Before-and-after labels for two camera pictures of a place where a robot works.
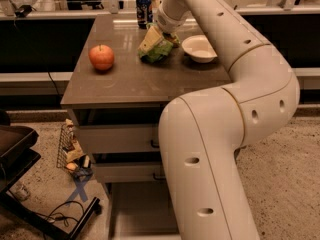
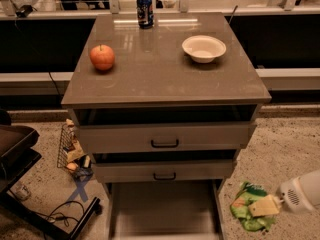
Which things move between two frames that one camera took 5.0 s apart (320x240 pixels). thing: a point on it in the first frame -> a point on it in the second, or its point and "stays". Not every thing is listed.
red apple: (102, 57) stays
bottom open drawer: (141, 210) stays
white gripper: (165, 21) -> (290, 195)
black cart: (17, 155) stays
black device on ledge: (24, 10) stays
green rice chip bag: (162, 49) -> (254, 208)
